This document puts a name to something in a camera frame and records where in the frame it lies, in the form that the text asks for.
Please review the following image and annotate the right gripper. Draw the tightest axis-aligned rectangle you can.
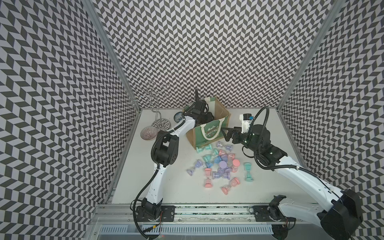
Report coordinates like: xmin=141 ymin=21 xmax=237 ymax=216
xmin=221 ymin=125 xmax=261 ymax=154

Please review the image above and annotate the green canvas Christmas bag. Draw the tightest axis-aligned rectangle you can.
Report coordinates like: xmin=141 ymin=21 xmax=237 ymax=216
xmin=183 ymin=96 xmax=231 ymax=148

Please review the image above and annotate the purple hourglass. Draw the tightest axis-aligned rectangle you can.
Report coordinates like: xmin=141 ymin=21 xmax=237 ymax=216
xmin=216 ymin=141 xmax=233 ymax=152
xmin=186 ymin=160 xmax=204 ymax=176
xmin=218 ymin=161 xmax=228 ymax=176
xmin=212 ymin=172 xmax=231 ymax=180

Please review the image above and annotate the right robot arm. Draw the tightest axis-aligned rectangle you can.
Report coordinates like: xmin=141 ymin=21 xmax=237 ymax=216
xmin=221 ymin=107 xmax=363 ymax=240

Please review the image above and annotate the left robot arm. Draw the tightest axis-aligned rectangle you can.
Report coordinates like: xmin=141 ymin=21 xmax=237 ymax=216
xmin=133 ymin=98 xmax=213 ymax=222

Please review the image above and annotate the purple hourglass by bag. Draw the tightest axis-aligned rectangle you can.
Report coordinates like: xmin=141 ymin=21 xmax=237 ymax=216
xmin=216 ymin=141 xmax=233 ymax=152

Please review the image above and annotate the pink hourglass centre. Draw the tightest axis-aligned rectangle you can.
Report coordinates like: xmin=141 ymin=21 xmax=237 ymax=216
xmin=219 ymin=150 xmax=235 ymax=162

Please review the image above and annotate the green hourglass by bag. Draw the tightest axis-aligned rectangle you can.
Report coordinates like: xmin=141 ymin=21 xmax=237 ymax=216
xmin=196 ymin=144 xmax=213 ymax=153

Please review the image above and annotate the pink hourglass upright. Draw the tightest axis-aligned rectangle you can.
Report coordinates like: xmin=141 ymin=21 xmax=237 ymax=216
xmin=231 ymin=159 xmax=241 ymax=173

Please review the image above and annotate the blue hourglass centre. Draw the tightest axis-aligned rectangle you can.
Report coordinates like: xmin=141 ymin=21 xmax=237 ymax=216
xmin=206 ymin=156 xmax=222 ymax=168

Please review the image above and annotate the green hourglass right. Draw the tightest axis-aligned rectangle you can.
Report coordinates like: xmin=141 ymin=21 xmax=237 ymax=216
xmin=244 ymin=162 xmax=254 ymax=182

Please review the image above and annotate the green hourglass centre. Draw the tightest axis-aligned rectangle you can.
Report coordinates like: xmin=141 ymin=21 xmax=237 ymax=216
xmin=203 ymin=149 xmax=219 ymax=163

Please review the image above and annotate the pink hourglass left front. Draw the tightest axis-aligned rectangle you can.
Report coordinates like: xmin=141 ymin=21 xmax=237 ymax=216
xmin=204 ymin=168 xmax=213 ymax=188

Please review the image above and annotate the blue white ceramic bowl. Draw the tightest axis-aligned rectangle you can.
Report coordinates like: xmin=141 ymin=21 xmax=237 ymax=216
xmin=174 ymin=112 xmax=184 ymax=123

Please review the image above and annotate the pink glass bowl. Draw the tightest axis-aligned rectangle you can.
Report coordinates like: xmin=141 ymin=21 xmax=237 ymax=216
xmin=140 ymin=126 xmax=159 ymax=141

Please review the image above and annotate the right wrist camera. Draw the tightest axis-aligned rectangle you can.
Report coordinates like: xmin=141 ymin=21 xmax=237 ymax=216
xmin=240 ymin=114 xmax=254 ymax=134

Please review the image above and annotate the silver wire stand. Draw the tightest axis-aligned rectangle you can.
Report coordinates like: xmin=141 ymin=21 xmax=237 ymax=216
xmin=132 ymin=81 xmax=171 ymax=131

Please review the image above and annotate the metal base rail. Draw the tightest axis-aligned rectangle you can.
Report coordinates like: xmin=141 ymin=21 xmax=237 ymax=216
xmin=89 ymin=203 xmax=343 ymax=225

